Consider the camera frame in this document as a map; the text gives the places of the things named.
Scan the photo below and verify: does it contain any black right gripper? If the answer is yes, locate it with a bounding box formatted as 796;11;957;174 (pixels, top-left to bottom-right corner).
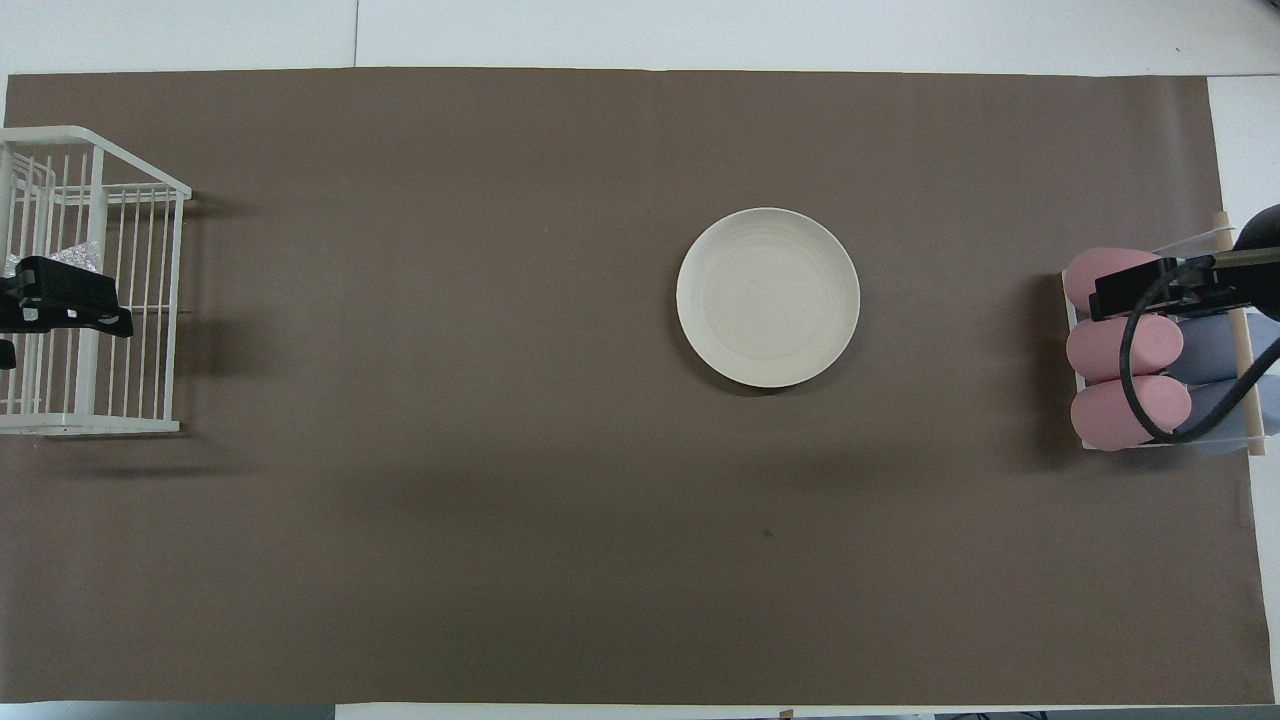
1090;256;1280;323

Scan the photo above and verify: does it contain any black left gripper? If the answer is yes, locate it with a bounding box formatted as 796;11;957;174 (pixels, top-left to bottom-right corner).
0;256;134;371

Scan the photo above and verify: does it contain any silver mesh scrubber sponge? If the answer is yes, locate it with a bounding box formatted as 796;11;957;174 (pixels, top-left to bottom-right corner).
45;240;103;273

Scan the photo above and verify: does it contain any cream round plate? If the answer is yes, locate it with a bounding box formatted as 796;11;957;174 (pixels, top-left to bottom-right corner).
676;207;861;389

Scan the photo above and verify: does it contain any pink cup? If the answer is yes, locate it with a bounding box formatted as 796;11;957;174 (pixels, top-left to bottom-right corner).
1070;375;1193;452
1066;314;1185;383
1063;248;1166;319

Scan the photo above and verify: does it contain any white cup rack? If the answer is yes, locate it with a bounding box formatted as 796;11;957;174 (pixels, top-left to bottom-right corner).
1060;225;1269;453

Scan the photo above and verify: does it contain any blue cup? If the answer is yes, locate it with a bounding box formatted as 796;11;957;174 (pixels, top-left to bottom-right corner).
1175;375;1280;457
1180;312;1280;384

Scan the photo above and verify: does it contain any brown table mat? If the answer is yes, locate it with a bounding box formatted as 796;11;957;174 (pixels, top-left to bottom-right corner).
0;67;1276;706

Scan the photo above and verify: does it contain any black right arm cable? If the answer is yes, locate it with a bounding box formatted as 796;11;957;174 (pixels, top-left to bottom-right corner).
1118;255;1280;445

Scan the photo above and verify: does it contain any white wire basket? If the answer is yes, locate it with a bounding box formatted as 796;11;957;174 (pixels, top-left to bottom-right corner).
0;125;193;436

